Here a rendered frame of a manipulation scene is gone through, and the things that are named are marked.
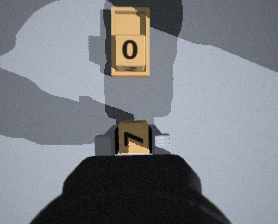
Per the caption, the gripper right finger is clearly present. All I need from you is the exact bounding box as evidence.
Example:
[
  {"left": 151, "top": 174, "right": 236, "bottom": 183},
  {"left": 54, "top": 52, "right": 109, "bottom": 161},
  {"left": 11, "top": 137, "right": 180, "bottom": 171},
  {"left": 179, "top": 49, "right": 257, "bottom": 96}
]
[{"left": 148, "top": 124, "right": 171, "bottom": 155}]

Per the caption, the tan number cube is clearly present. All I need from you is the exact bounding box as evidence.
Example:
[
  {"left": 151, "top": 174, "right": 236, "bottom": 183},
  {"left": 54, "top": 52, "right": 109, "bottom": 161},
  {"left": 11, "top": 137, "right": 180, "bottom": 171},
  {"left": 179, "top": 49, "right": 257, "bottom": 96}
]
[
  {"left": 118, "top": 120, "right": 149, "bottom": 154},
  {"left": 115, "top": 34, "right": 145, "bottom": 71}
]

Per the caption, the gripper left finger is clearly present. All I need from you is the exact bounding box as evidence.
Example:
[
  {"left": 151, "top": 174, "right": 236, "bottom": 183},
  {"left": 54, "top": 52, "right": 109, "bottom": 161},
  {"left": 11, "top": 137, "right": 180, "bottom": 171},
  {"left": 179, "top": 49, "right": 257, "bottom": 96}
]
[{"left": 94, "top": 125, "right": 119, "bottom": 156}]

